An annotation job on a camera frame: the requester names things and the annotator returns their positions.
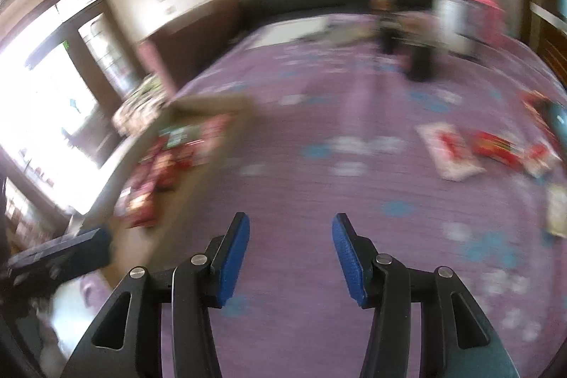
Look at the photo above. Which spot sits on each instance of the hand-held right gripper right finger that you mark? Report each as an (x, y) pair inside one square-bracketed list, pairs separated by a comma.
[(350, 258)]

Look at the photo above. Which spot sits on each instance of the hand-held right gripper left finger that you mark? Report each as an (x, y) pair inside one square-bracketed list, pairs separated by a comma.
[(232, 258)]

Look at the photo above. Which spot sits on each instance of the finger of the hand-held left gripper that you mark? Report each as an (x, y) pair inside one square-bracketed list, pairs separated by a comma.
[(71, 249)]

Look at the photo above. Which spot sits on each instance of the red cartoon candy packet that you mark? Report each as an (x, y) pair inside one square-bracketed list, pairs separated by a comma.
[(137, 205)]

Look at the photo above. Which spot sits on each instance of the brown cardboard box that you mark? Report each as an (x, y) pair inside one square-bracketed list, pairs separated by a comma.
[(230, 165)]

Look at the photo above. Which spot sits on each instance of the shiny brown-red snack packet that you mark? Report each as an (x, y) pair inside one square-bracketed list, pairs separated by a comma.
[(164, 163)]

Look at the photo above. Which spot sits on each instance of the long pink cartoon snack packet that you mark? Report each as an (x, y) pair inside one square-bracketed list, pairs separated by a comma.
[(215, 132)]

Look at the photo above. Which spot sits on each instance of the green snack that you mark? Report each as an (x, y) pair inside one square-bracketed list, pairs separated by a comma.
[(177, 136)]

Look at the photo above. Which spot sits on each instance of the purple floral bedsheet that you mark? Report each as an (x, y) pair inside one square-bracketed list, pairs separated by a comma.
[(310, 183)]

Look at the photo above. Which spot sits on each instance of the white and red snack packet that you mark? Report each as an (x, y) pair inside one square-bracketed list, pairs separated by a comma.
[(452, 152)]

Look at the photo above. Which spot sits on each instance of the dark framed window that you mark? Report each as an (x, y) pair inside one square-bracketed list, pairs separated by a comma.
[(44, 103)]

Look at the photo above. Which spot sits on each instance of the floral fabric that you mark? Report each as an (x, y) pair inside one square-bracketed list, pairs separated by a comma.
[(141, 103)]

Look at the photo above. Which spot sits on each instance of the red cartoon girl snack packet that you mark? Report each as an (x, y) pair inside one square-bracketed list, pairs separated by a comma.
[(494, 147)]

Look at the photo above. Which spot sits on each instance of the small red-white snack packet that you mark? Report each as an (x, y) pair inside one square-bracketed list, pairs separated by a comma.
[(538, 159)]

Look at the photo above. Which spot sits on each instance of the cream white snack packet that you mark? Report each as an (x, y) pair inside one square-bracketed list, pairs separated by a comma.
[(558, 209)]

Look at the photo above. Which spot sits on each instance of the large black wooden-lid jar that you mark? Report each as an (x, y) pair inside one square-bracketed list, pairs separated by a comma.
[(421, 50)]

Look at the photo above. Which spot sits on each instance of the brown padded headboard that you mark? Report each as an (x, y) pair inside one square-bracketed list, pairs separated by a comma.
[(199, 32)]

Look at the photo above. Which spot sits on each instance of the small black wooden-lid jar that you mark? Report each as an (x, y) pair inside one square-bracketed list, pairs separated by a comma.
[(387, 28)]

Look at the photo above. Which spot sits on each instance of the red snack wrapper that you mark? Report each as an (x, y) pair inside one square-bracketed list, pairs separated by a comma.
[(534, 103)]

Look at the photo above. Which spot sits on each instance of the dark grey phone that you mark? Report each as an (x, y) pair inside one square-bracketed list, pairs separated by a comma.
[(559, 116)]

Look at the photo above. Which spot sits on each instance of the white container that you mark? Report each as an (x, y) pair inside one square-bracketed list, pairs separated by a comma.
[(449, 23)]

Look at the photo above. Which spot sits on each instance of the pink thermos bottle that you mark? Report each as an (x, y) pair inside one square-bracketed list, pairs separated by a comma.
[(485, 6)]

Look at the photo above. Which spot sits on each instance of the wooden bed frame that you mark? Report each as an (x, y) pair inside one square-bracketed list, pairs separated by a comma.
[(553, 46)]

